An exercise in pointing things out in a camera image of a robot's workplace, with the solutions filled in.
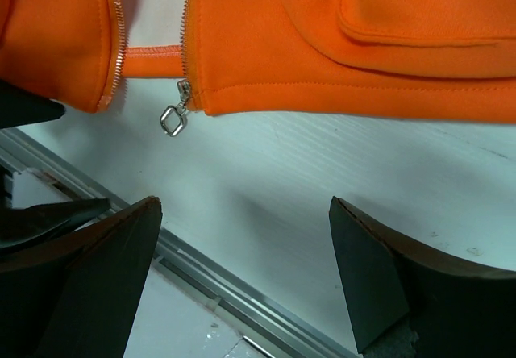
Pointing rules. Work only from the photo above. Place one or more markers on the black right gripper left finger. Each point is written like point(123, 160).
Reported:
point(77, 295)

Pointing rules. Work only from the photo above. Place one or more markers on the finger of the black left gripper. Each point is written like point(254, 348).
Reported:
point(24, 228)
point(20, 107)

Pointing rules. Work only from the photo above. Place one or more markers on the orange jacket with pink lining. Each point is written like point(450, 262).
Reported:
point(401, 59)

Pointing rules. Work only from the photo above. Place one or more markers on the aluminium table edge rail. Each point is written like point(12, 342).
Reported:
point(261, 324)

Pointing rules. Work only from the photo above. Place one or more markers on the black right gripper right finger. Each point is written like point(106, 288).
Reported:
point(407, 299)

